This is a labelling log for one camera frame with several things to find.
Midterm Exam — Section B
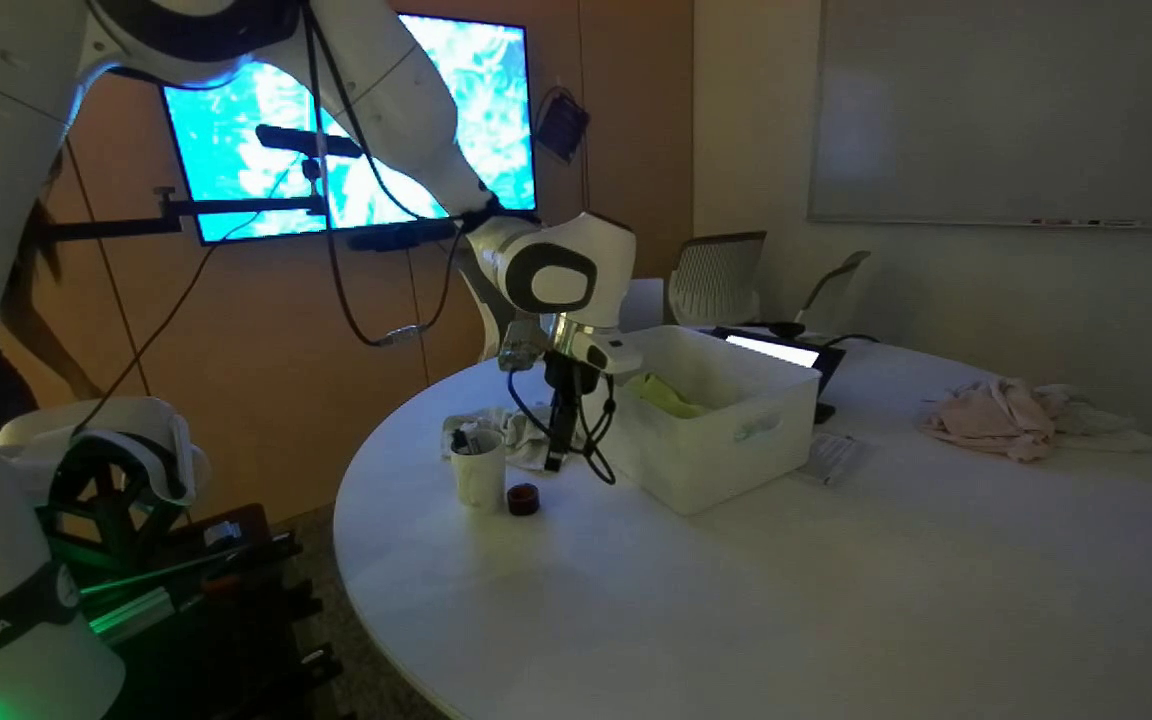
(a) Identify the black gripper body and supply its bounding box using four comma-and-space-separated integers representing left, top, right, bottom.
540, 358, 604, 406

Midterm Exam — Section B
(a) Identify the white waffle towel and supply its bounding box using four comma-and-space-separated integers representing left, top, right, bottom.
441, 408, 557, 469

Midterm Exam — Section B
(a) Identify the white cup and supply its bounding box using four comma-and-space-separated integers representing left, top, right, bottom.
446, 429, 511, 518

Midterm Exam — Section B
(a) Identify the white plastic basket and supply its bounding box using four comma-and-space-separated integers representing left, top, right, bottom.
604, 326, 824, 520

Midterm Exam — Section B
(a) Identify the grey mesh office chair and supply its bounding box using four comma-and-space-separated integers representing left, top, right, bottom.
665, 230, 777, 332

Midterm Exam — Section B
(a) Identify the pink cloth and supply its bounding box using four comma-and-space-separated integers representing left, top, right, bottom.
927, 376, 1063, 469

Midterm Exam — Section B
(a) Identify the pale white cloth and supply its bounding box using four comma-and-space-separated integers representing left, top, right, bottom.
1044, 379, 1152, 456

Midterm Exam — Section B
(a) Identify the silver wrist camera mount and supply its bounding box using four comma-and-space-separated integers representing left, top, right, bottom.
497, 313, 647, 379

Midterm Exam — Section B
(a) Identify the black wall device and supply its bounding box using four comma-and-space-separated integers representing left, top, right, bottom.
540, 89, 595, 165

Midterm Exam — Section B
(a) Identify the wall television screen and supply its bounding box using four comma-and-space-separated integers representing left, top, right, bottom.
155, 8, 544, 252

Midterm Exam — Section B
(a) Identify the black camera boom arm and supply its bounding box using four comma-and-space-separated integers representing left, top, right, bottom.
28, 120, 370, 252

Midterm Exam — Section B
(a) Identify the wall whiteboard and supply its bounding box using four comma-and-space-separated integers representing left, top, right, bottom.
807, 0, 1152, 240

